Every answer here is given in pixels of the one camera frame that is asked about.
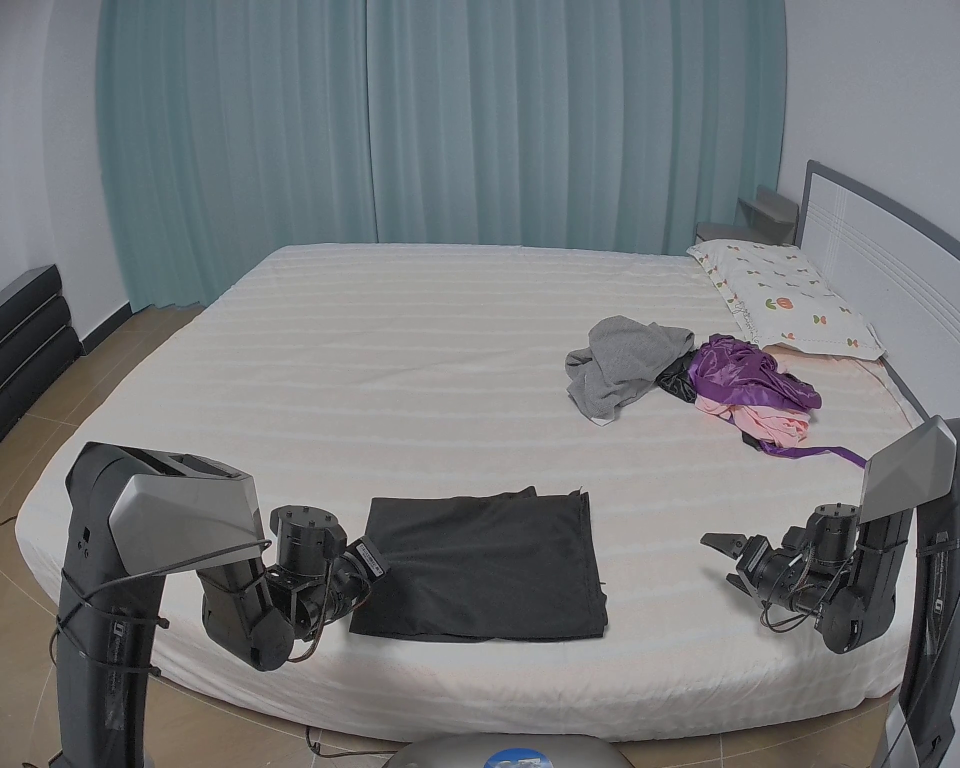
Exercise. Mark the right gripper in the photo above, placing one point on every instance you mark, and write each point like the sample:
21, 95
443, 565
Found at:
769, 574

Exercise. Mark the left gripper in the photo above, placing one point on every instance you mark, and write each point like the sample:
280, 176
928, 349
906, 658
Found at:
352, 577

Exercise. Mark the black T-shirt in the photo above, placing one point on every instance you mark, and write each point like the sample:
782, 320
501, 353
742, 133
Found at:
480, 570

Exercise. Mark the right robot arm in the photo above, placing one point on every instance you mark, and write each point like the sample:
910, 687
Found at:
900, 480

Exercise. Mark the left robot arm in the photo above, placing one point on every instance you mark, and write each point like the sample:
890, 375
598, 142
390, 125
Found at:
112, 600

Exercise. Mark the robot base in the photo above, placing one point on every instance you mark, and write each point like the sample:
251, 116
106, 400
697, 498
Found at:
502, 754

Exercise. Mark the bed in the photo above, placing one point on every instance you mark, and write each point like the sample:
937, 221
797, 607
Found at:
375, 375

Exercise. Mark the pink garment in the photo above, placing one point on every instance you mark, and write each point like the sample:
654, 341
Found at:
772, 424

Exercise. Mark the purple garment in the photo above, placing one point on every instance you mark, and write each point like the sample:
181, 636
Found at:
742, 375

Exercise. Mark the shiny black garment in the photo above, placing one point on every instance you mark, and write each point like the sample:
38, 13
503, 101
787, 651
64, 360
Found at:
675, 379

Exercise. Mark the grey garment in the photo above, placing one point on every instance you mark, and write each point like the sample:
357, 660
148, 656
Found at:
622, 360

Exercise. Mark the white printed pillow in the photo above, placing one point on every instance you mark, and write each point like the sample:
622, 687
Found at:
787, 300

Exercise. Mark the grey bedside table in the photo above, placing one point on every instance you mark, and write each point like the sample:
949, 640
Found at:
750, 221

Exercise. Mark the blue-green curtain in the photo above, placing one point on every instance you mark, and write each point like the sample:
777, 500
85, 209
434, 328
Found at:
577, 127
240, 150

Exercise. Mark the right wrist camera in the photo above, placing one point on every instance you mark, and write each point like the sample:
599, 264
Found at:
793, 540

